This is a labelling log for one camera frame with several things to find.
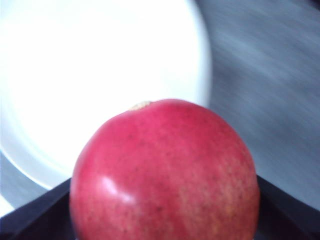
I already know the white plate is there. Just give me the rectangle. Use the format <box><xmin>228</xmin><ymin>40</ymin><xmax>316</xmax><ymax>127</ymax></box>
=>
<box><xmin>0</xmin><ymin>0</ymin><xmax>211</xmax><ymax>187</ymax></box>

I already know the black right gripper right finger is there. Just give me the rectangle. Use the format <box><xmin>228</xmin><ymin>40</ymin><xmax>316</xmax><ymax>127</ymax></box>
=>
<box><xmin>256</xmin><ymin>174</ymin><xmax>320</xmax><ymax>240</ymax></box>

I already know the red pomegranate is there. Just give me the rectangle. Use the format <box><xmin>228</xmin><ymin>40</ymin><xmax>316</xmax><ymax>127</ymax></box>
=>
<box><xmin>70</xmin><ymin>99</ymin><xmax>260</xmax><ymax>240</ymax></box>

